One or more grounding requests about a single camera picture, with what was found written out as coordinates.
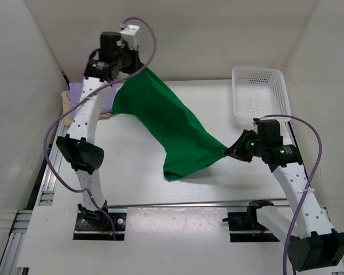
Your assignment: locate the green t shirt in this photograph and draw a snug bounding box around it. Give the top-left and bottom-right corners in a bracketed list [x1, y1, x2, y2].
[111, 68, 227, 181]

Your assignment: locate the purple t shirt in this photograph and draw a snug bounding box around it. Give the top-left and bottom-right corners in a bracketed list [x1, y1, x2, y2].
[68, 81, 118, 114]

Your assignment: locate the beige t shirt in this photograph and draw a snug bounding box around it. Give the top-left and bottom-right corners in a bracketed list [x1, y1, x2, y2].
[60, 91, 114, 127]

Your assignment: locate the front aluminium table rail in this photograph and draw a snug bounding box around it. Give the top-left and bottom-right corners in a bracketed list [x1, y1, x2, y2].
[104, 197, 315, 210]

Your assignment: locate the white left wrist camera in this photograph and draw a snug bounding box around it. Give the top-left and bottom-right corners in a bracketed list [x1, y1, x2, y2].
[120, 24, 140, 50]

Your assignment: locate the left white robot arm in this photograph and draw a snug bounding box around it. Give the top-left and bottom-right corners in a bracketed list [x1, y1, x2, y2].
[56, 25, 143, 223]

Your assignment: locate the aluminium frame rail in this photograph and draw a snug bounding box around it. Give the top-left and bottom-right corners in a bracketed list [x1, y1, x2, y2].
[0, 82, 78, 275]

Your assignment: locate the white plastic basket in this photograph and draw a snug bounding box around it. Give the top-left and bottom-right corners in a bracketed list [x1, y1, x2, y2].
[232, 66, 291, 127]

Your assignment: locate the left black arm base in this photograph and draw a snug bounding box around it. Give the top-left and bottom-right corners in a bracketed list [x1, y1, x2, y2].
[73, 208, 127, 241]

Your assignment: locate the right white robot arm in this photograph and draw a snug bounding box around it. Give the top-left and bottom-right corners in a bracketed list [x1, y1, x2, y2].
[223, 115, 344, 274]

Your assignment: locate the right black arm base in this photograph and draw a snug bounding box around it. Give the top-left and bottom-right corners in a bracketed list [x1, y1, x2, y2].
[222, 212, 279, 243]

